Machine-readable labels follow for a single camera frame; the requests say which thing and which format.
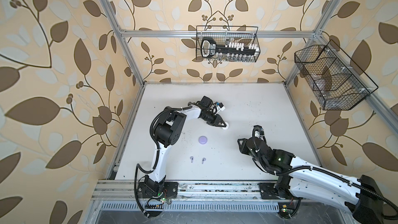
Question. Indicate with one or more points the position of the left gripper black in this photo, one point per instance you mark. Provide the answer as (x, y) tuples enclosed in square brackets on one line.
[(217, 121)]

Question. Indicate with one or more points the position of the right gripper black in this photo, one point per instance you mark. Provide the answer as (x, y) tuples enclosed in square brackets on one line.
[(242, 146)]

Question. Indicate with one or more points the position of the white earbud charging case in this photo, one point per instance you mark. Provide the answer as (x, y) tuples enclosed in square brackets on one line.
[(226, 126)]

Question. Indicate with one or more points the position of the purple earbud charging case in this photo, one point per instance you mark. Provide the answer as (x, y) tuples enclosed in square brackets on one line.
[(203, 140)]

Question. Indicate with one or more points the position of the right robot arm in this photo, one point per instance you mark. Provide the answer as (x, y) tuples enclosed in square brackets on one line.
[(299, 179)]

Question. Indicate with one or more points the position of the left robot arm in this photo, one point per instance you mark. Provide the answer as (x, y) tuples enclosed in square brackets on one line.
[(166, 129)]

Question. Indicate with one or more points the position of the black tool with white parts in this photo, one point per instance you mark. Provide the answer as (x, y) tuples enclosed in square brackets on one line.
[(209, 48)]

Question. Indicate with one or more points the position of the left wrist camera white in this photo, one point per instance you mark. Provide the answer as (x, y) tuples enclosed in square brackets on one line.
[(219, 107)]

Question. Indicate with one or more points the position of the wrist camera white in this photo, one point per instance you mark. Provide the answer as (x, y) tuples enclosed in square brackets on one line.
[(258, 131), (219, 107)]

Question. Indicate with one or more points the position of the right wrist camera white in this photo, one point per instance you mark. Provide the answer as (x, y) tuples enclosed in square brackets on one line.
[(258, 131)]

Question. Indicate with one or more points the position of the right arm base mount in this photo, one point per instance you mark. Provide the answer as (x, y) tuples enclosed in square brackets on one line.
[(273, 191)]

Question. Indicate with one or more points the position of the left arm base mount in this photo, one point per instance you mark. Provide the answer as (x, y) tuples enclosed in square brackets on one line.
[(157, 193)]

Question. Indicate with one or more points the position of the black wire basket back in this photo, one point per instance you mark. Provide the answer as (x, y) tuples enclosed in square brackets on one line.
[(243, 34)]

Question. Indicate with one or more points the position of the black wire basket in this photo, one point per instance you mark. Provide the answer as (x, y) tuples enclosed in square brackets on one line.
[(243, 34), (337, 81)]

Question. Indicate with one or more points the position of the black wire basket right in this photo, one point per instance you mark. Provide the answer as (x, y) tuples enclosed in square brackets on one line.
[(337, 81)]

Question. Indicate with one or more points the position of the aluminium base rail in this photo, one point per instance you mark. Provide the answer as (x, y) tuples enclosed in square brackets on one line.
[(192, 196)]

